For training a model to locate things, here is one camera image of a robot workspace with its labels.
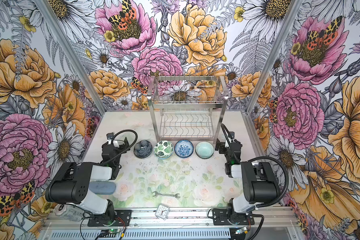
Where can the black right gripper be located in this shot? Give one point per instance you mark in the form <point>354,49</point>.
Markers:
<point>226,149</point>

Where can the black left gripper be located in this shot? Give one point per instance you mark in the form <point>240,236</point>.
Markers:
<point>110,154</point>

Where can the mint green striped bowl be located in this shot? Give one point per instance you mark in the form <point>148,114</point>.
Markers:
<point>205,150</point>

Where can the dark grey patterned bowl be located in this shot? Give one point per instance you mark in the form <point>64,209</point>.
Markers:
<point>143,149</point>

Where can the blue floral bowl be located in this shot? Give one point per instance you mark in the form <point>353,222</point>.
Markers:
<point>184,149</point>

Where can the green leaf pattern bowl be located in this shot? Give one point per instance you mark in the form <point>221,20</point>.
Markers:
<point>163,149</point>

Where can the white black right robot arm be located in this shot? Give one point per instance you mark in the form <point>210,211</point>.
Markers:
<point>260,187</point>

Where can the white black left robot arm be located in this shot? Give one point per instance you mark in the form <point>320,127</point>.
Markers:
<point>81,184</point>

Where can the steel two-tier dish rack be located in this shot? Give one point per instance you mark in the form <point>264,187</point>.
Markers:
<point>187,107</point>

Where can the silver drink can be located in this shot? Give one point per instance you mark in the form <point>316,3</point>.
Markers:
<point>68,212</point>

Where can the steel open-end wrench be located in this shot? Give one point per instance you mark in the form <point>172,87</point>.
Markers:
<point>156,194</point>

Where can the small white square clock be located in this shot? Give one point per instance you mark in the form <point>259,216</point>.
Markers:
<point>162,212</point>

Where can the left green circuit board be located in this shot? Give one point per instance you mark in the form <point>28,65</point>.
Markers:
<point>110,233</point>

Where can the green circuit board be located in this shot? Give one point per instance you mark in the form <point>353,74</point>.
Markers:
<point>243,230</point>
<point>110,233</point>

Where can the right green circuit board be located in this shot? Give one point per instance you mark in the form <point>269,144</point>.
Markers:
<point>243,230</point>

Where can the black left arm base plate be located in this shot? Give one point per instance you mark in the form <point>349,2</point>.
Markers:
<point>121,218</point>

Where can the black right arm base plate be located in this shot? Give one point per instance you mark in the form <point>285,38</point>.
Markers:
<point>224,217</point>

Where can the aluminium front rail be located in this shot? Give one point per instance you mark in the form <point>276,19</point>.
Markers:
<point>145,218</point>

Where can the white slotted cable duct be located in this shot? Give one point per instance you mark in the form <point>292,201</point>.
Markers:
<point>144,234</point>

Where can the right aluminium corner post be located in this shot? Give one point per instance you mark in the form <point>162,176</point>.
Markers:
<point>279,40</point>

